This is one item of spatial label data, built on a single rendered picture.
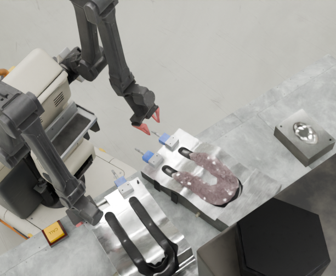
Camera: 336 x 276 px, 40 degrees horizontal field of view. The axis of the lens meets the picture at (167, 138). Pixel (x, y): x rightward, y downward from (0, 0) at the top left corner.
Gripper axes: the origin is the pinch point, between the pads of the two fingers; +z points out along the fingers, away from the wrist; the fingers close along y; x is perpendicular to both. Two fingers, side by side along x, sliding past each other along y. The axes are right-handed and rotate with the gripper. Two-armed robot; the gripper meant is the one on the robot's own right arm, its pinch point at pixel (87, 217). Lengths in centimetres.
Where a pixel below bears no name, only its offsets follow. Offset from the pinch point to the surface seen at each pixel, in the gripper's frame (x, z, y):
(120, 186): 5.1, 5.8, 16.4
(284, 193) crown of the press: -54, -109, 27
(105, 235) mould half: -7.5, 6.6, 1.3
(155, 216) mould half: -12.3, 7.8, 20.8
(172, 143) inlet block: 10.6, 12.0, 44.4
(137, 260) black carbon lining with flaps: -23.4, 2.2, 6.1
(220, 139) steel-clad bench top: 3, 21, 64
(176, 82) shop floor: 89, 113, 94
